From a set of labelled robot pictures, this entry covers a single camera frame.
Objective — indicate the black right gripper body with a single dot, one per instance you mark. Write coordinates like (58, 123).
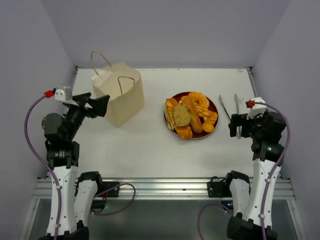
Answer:
(238, 124)

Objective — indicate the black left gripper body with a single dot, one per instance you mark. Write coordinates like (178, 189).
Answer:
(76, 114)

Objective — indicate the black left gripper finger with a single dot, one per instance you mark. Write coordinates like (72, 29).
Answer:
(99, 105)
(81, 99)

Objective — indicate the metal tongs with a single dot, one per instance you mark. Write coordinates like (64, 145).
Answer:
(226, 107)

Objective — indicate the fake twisted glazed bread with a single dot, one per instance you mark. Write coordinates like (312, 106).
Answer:
(206, 114)

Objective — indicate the fake small orange bun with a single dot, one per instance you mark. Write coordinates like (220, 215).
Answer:
(208, 127)

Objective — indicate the white paper bag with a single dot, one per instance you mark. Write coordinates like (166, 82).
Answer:
(124, 86)

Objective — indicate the fake round bun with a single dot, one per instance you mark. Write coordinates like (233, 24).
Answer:
(195, 121)

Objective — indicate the fake braided orange bread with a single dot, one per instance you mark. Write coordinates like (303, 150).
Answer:
(184, 132)

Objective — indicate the fake speckled bread slice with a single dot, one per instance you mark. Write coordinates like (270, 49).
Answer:
(181, 115)

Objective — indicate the fake triangle sandwich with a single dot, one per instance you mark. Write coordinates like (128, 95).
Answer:
(169, 118)

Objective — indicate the fake orange ring donut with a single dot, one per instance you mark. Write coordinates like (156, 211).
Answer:
(199, 98)

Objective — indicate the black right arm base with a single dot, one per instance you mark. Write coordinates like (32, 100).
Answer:
(218, 188)

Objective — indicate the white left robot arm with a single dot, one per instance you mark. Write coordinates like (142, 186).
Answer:
(71, 199)

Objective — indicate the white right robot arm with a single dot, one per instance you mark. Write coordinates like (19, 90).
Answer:
(252, 200)

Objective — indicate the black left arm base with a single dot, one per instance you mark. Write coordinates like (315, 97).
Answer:
(98, 206)

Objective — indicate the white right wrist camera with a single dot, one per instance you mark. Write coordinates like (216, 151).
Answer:
(257, 106)

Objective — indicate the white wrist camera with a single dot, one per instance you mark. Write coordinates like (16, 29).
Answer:
(257, 106)
(60, 93)

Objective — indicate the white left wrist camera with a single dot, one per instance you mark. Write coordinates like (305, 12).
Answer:
(60, 93)

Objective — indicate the aluminium mounting rail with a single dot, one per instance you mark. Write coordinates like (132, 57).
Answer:
(166, 189)

